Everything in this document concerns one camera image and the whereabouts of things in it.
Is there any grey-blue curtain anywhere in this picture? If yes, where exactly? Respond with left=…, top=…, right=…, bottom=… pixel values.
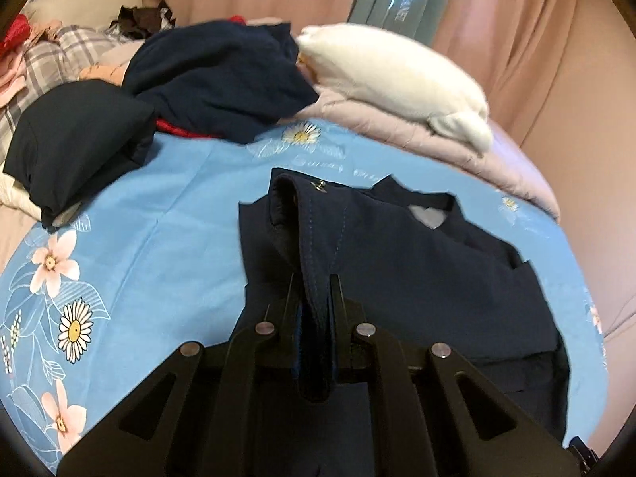
left=348, top=0, right=453, bottom=45

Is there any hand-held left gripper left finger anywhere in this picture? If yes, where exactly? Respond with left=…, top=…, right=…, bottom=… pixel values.
left=57, top=273, right=304, bottom=477

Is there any red down jacket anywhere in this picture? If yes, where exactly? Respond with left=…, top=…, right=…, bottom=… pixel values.
left=0, top=14, right=31, bottom=55

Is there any beige headboard cushion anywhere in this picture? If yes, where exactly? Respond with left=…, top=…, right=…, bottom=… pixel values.
left=27, top=0, right=142, bottom=28

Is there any folded navy garment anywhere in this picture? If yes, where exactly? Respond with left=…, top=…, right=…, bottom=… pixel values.
left=2, top=79, right=157, bottom=229

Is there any crumpled navy garment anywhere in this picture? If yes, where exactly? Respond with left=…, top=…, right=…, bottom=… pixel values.
left=122, top=20, right=320, bottom=145

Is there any peach cloth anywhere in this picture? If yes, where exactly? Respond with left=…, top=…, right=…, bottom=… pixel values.
left=79, top=62, right=130, bottom=85

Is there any navy collared coat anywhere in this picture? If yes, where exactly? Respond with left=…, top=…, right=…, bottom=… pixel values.
left=237, top=168, right=571, bottom=477

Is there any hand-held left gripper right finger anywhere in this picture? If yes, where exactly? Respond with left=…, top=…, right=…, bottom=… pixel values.
left=328, top=274, right=582, bottom=477

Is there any cream white cloth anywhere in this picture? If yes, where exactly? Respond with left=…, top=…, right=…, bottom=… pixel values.
left=0, top=179, right=43, bottom=222

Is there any grey plaid blanket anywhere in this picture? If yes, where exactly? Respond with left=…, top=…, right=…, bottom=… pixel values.
left=0, top=25, right=120, bottom=135

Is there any black garment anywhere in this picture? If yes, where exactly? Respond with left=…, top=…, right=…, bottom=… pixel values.
left=109, top=2, right=177, bottom=41

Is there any blue floral bed sheet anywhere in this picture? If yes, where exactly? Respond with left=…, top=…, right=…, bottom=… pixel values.
left=0, top=118, right=609, bottom=477

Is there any pink bed sheet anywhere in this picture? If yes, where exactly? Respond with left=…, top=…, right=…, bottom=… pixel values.
left=0, top=204, right=41, bottom=274

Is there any pink garment pile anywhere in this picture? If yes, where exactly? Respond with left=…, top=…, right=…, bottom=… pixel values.
left=0, top=20, right=63, bottom=105

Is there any lilac quilt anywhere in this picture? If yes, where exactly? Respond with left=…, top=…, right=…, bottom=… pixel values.
left=243, top=17, right=560, bottom=222

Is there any white plush pillow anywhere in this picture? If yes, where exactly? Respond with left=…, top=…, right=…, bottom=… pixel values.
left=297, top=23, right=494, bottom=155

